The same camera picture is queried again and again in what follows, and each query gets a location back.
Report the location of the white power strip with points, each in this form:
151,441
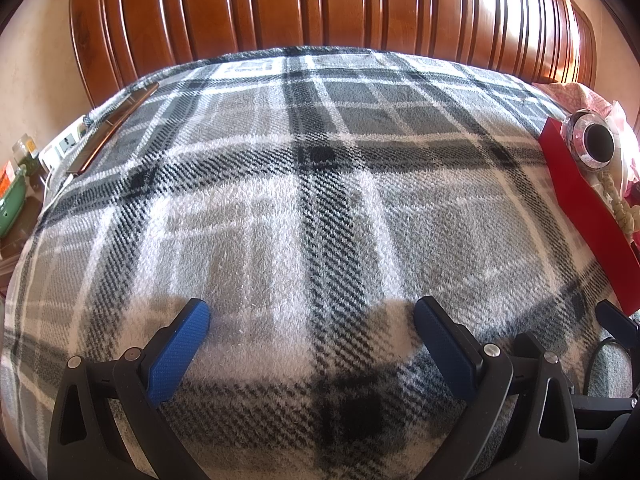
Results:
62,147

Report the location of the dark wooden nightstand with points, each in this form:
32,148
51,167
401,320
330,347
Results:
22,232

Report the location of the brown wooden headboard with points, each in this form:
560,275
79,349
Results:
300,5

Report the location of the red hexagonal box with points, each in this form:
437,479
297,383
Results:
580,195

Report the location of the beige braided snack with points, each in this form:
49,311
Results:
617,205

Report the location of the green plastic container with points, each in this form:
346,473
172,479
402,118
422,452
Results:
10,207

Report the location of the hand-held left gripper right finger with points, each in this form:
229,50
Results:
447,352

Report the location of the grey plaid blanket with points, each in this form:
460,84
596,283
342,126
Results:
300,185

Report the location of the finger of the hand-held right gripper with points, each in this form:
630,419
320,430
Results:
619,324

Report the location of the brown flat phone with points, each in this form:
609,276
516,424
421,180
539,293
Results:
112,127

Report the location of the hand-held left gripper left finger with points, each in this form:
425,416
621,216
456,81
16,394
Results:
177,352

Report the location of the small glass bottle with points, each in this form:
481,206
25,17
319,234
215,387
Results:
25,152

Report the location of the pink quilted pillow cover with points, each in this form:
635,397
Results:
575,95

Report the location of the orange packet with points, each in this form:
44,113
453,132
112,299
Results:
6,177

